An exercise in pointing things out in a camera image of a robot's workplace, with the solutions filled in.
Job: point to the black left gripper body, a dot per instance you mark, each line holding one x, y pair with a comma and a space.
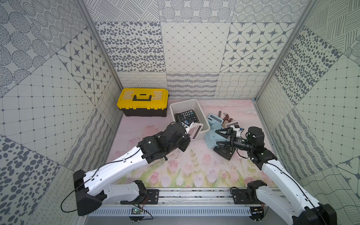
185, 143

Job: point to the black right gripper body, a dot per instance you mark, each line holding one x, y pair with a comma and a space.
230, 141

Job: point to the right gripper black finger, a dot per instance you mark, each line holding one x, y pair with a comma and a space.
225, 132
225, 147

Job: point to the light blue calculator face down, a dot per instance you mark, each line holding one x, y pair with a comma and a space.
212, 137

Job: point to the pink calculator face down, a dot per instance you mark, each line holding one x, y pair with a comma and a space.
193, 130

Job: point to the black calculator face down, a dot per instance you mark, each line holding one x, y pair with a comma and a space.
186, 117

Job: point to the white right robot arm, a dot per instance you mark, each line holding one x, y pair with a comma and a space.
298, 207

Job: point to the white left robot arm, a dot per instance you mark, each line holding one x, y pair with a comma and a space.
94, 188

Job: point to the teal calculator face up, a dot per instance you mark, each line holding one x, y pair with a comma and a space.
214, 120

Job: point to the white plastic storage box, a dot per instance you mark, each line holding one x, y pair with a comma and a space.
191, 104

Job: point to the floral pink table mat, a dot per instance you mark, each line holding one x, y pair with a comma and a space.
197, 167

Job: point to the yellow and black toolbox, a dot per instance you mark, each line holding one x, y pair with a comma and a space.
143, 102

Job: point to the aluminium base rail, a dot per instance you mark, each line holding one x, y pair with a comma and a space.
198, 202

